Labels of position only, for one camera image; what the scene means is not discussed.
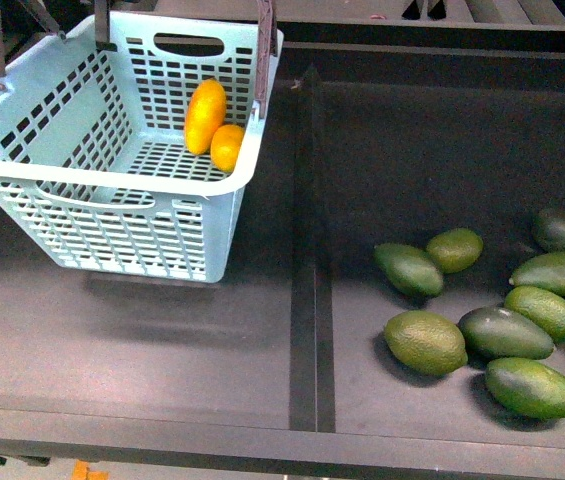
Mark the yellow mango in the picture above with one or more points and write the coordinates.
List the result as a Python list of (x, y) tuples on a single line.
[(206, 113)]

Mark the light teal plastic basket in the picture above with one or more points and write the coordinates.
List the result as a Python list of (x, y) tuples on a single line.
[(93, 164)]

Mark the yellow lemon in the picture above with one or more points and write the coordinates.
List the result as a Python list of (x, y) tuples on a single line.
[(225, 147)]

